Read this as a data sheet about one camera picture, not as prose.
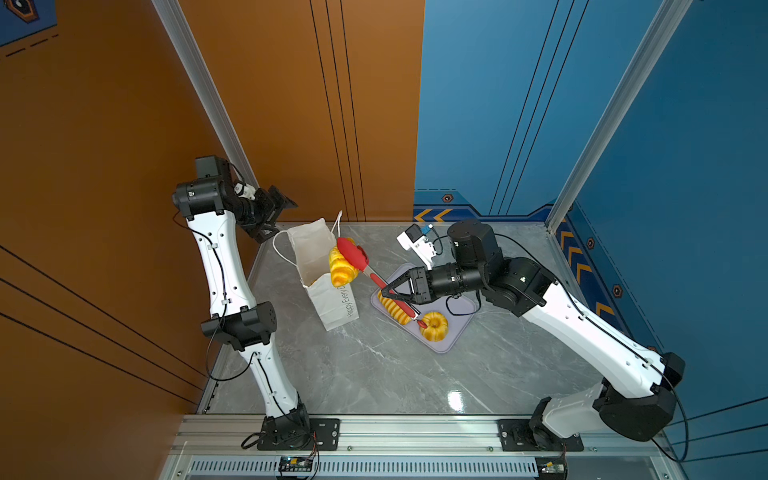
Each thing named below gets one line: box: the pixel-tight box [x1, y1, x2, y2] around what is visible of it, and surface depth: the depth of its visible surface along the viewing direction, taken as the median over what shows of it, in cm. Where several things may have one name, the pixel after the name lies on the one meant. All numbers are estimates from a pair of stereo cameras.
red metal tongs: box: [336, 237, 428, 329], surface depth 60 cm
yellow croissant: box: [329, 237, 361, 288], surface depth 60 cm
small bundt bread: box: [420, 311, 449, 342], surface depth 90 cm
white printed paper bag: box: [287, 218, 360, 331], surface depth 86 cm
